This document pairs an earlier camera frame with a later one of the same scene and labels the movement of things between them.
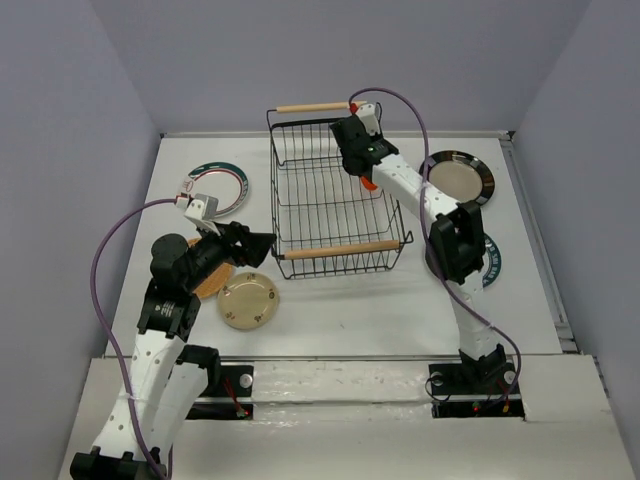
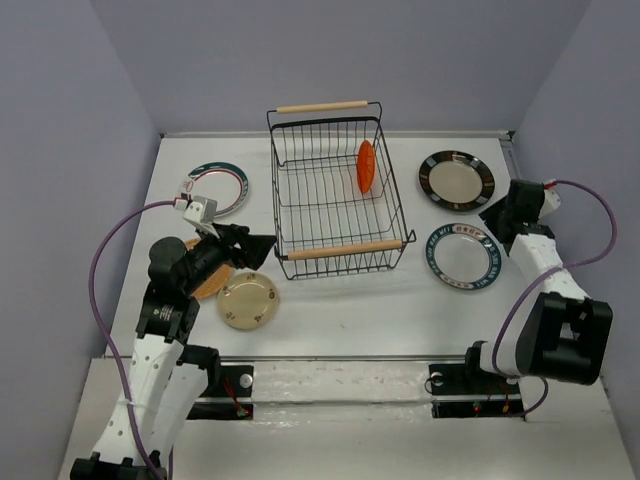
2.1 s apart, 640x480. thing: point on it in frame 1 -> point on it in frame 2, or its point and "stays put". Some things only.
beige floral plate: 248,300 stays put
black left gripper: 253,248 stays put
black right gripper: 376,137 -> 490,213
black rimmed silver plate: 460,176 stays put
